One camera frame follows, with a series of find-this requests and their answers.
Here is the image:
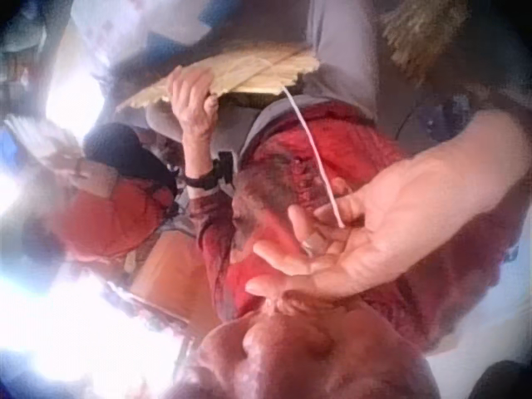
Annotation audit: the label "person's left hand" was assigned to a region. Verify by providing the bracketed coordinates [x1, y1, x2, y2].
[170, 65, 220, 140]

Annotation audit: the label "person's legs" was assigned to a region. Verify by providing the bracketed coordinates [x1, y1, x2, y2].
[145, 0, 382, 164]

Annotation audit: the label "silver finger ring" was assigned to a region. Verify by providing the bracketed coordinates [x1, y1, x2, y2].
[302, 231, 330, 255]

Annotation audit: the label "pale woven straw piece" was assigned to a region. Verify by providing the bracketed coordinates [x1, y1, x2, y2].
[2, 113, 82, 168]

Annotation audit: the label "white string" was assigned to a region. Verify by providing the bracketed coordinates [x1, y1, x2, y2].
[283, 86, 346, 229]

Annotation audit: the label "woven straw mat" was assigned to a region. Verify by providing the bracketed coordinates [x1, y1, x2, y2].
[115, 42, 322, 114]

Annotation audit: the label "white and blue sheet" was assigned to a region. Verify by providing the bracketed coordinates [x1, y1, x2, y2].
[68, 0, 236, 57]

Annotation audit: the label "loose straw bundle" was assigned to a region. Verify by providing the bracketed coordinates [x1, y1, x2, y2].
[380, 0, 473, 82]

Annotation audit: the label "person's right hand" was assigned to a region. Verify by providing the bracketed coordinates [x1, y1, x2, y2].
[244, 157, 442, 300]

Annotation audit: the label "black wrist band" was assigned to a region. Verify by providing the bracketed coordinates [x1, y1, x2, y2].
[181, 150, 234, 191]

